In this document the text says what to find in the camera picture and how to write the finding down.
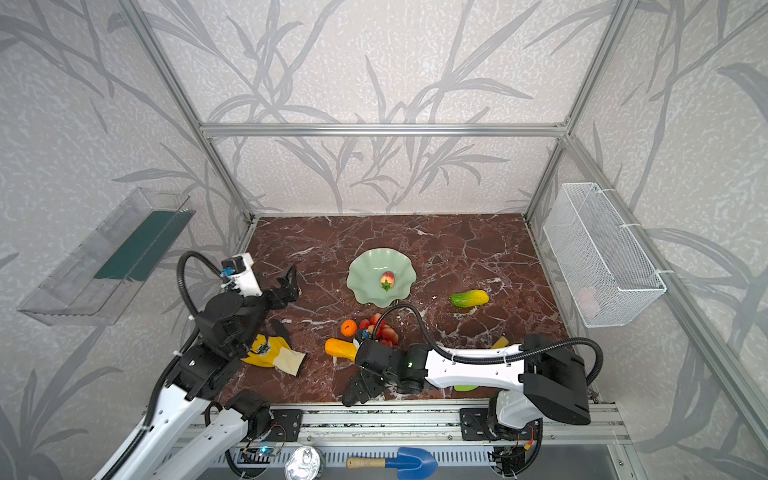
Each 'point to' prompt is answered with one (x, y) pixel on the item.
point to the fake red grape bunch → (384, 332)
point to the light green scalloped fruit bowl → (365, 272)
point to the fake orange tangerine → (348, 328)
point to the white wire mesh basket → (609, 281)
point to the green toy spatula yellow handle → (501, 343)
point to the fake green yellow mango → (470, 299)
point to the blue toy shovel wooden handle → (412, 464)
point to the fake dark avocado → (348, 398)
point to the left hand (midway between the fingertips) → (286, 259)
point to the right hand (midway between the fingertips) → (365, 368)
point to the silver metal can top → (304, 463)
